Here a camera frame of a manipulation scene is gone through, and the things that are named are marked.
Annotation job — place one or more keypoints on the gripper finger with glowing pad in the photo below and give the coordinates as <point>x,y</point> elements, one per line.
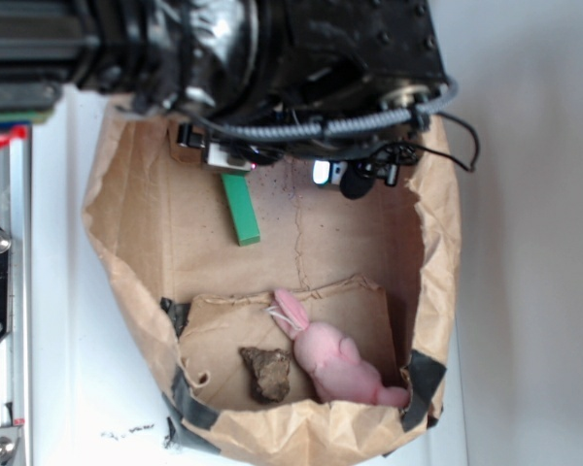
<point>214,155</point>

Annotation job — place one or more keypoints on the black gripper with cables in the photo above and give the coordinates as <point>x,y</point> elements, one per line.
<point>344,75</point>

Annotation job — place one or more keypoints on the green rectangular block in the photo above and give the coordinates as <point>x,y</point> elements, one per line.
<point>241,209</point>

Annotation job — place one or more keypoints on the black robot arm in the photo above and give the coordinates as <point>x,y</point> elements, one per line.
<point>258,80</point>

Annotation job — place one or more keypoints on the brown paper bag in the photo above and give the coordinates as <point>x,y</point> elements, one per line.
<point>383,269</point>

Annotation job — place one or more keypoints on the pink plush bunny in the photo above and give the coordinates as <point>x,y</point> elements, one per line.
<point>332,359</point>

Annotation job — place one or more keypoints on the brown rock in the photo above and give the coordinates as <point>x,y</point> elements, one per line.
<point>270,371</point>

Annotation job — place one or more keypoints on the aluminium extrusion rail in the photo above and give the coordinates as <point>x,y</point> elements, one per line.
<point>15,154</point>

